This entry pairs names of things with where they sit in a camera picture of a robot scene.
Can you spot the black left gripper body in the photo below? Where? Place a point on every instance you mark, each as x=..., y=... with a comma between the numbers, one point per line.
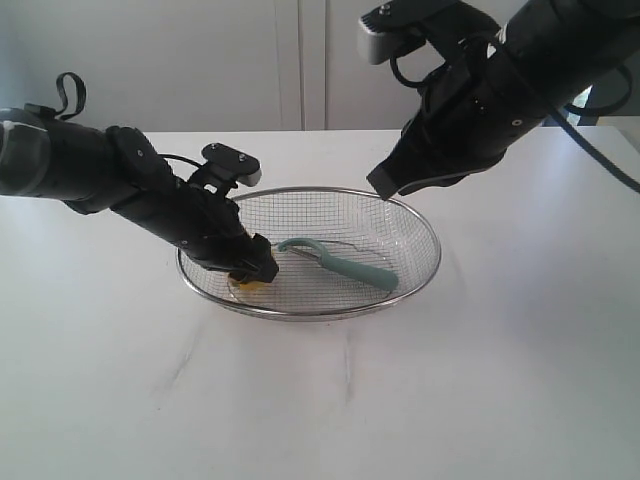
x=201, y=224

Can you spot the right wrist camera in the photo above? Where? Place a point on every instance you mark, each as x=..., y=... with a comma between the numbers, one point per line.
x=398, y=28

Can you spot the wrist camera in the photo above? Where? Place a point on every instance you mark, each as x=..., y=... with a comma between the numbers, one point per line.
x=398, y=28
x=225, y=168

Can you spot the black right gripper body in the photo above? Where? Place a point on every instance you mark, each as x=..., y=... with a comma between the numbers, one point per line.
x=475, y=110

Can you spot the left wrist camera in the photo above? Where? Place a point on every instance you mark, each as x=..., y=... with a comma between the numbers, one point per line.
x=225, y=168

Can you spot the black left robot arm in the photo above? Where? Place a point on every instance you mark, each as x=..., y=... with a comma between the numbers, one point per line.
x=119, y=170

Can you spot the wire mesh basket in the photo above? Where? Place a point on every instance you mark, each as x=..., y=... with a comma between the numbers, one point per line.
x=341, y=253

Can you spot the teal handled peeler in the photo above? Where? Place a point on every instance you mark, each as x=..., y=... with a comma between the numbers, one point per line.
x=382, y=279

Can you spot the yellow lemon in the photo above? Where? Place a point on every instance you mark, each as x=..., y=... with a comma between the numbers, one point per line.
x=248, y=285

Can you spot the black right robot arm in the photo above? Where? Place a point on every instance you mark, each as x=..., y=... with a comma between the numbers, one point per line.
x=556, y=49

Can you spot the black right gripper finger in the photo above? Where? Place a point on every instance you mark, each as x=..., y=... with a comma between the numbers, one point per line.
x=414, y=165

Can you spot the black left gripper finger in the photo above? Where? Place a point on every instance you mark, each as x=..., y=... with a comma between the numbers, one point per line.
x=255, y=261

